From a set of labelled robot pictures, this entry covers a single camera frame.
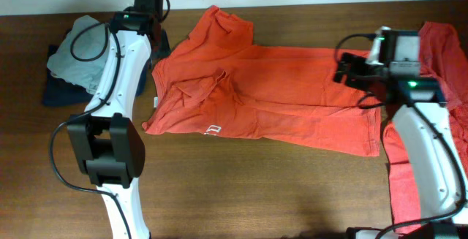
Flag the orange printed t-shirt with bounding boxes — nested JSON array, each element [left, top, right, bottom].
[[143, 6, 381, 156]]

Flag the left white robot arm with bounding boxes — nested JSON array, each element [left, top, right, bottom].
[[65, 0, 171, 238]]

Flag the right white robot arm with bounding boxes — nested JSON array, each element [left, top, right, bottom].
[[333, 26, 467, 238]]

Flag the folded grey t-shirt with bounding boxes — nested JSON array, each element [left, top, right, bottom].
[[47, 15, 110, 94]]

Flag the red t-shirt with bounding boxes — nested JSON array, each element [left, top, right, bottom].
[[382, 20, 468, 235]]

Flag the folded navy garment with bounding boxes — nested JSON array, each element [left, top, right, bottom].
[[42, 44, 147, 107]]

